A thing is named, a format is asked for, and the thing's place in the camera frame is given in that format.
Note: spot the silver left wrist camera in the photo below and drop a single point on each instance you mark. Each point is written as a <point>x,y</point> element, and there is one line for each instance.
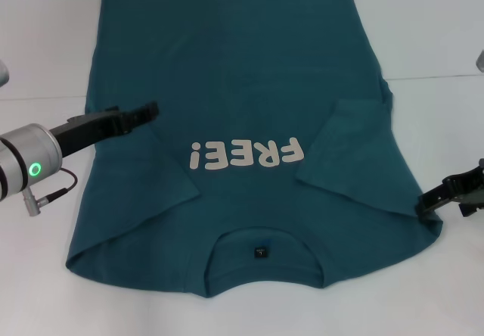
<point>3,73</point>

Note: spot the teal t-shirt with FREE print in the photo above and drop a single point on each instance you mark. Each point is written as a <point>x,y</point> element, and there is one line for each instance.
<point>227,67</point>

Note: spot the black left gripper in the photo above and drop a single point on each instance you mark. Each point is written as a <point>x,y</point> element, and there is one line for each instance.
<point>90,129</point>

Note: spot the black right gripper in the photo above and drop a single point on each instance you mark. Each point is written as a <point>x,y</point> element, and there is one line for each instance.
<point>470,188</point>

